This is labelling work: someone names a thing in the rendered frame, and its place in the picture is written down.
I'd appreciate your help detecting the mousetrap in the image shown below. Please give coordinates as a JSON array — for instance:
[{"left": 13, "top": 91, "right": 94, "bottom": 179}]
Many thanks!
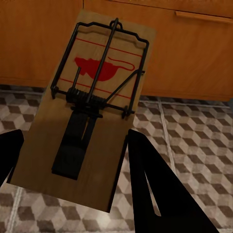
[{"left": 6, "top": 9, "right": 157, "bottom": 213}]

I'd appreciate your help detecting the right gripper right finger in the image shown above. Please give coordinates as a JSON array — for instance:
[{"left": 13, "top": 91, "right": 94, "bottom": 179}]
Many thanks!
[{"left": 128, "top": 129, "right": 219, "bottom": 233}]

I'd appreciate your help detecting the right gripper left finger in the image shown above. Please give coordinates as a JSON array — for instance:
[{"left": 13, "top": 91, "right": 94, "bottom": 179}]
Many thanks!
[{"left": 0, "top": 129, "right": 24, "bottom": 187}]

